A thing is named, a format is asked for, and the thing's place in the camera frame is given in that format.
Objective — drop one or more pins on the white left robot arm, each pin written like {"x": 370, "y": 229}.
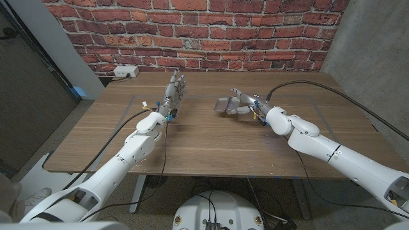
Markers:
{"x": 128, "y": 156}

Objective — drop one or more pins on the white shoe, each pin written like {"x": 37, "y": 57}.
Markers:
{"x": 38, "y": 196}

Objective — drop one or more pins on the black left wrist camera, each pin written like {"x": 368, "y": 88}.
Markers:
{"x": 172, "y": 114}

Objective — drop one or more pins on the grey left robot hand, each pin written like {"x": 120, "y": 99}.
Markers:
{"x": 171, "y": 96}

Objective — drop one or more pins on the silver hinged tin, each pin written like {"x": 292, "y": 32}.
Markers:
{"x": 223, "y": 103}

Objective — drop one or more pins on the dark perforated wall panel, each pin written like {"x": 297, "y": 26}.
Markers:
{"x": 28, "y": 105}

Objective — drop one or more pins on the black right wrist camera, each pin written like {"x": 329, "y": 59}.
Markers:
{"x": 262, "y": 119}

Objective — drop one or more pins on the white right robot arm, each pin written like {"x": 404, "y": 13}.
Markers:
{"x": 351, "y": 163}

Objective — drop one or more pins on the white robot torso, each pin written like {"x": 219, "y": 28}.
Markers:
{"x": 220, "y": 211}

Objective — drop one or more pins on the red brick print backdrop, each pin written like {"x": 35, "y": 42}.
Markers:
{"x": 198, "y": 32}

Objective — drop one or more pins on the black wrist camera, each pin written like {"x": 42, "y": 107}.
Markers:
{"x": 172, "y": 114}
{"x": 262, "y": 119}

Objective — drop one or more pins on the white power strip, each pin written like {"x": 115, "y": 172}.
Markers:
{"x": 126, "y": 71}

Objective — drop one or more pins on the white table leg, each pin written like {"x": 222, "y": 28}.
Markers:
{"x": 301, "y": 198}
{"x": 138, "y": 191}

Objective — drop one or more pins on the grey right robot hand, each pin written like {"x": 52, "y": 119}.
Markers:
{"x": 252, "y": 102}

